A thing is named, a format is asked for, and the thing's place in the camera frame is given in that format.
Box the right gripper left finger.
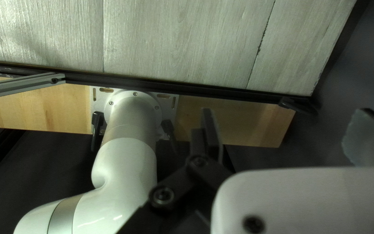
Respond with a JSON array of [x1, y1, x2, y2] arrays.
[[116, 108, 234, 234]]

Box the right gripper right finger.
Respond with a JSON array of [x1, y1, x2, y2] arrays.
[[341, 108, 374, 167]]

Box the black frame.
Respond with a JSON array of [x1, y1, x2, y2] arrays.
[[0, 0, 371, 189]]

